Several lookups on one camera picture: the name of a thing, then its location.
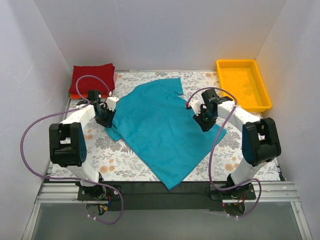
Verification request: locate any teal t-shirt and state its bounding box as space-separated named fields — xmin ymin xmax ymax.
xmin=105 ymin=78 xmax=227 ymax=190

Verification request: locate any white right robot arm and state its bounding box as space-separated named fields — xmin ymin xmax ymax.
xmin=186 ymin=87 xmax=282 ymax=195

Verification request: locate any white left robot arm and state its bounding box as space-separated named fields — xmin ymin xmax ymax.
xmin=49 ymin=90 xmax=119 ymax=199

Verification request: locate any folded orange t-shirt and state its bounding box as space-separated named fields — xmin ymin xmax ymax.
xmin=69 ymin=93 xmax=88 ymax=99

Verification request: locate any folded pink t-shirt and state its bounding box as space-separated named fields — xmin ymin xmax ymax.
xmin=113 ymin=72 xmax=118 ymax=84

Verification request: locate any folded red t-shirt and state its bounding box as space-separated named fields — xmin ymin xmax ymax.
xmin=69 ymin=63 xmax=116 ymax=97

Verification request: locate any yellow plastic tray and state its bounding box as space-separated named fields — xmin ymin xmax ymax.
xmin=216 ymin=59 xmax=272 ymax=113

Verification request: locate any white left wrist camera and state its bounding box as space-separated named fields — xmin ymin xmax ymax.
xmin=105 ymin=96 xmax=119 ymax=111

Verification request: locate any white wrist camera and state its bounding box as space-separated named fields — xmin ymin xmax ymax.
xmin=186 ymin=99 xmax=202 ymax=116
xmin=105 ymin=96 xmax=119 ymax=111

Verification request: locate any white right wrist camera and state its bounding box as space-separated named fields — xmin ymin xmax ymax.
xmin=186 ymin=99 xmax=202 ymax=116

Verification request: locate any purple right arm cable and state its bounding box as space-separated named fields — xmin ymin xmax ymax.
xmin=185 ymin=86 xmax=263 ymax=219

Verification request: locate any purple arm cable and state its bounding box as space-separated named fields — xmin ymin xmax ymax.
xmin=20 ymin=75 xmax=125 ymax=225
xmin=185 ymin=86 xmax=263 ymax=219

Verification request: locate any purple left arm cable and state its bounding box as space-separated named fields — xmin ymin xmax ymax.
xmin=20 ymin=75 xmax=125 ymax=225

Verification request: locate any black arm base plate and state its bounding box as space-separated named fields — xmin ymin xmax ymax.
xmin=77 ymin=180 xmax=257 ymax=212

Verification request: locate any aluminium frame rail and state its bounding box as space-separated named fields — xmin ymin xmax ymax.
xmin=35 ymin=181 xmax=300 ymax=203

